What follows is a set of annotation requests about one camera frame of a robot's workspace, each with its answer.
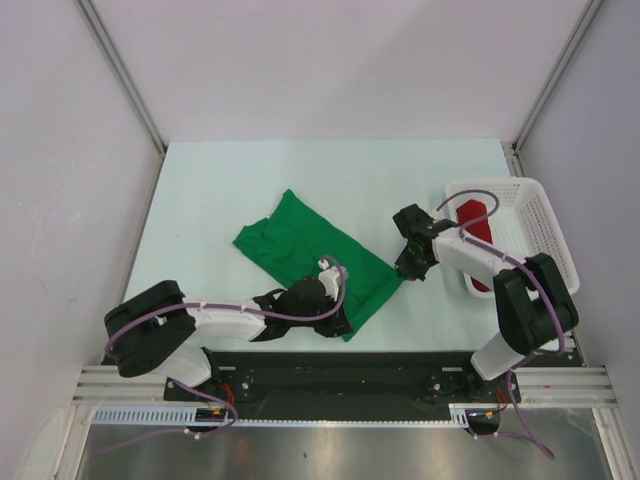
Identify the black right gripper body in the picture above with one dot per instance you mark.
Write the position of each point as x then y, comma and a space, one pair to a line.
409, 263

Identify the right aluminium corner post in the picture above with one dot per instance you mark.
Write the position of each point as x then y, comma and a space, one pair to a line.
585, 22

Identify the green t shirt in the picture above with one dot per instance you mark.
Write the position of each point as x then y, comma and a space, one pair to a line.
289, 242

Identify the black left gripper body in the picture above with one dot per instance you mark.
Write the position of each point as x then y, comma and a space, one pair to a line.
326, 328

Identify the aluminium rail frame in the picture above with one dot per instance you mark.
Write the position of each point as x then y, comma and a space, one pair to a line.
568, 389

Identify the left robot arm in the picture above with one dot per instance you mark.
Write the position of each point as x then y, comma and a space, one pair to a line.
163, 331

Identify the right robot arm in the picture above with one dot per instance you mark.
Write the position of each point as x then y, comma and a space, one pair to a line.
533, 303

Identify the aluminium corner post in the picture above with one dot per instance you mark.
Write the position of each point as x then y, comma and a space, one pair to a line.
114, 60
585, 22

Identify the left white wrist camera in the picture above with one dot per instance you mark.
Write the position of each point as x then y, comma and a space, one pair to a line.
332, 276

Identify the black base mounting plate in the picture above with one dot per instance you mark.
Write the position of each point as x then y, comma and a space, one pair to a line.
356, 384

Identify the left aluminium corner post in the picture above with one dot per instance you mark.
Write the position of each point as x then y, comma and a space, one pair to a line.
114, 60

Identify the white perforated plastic basket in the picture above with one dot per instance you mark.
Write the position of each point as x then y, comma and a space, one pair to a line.
520, 219

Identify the white slotted cable duct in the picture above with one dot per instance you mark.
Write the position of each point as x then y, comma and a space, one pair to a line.
436, 416

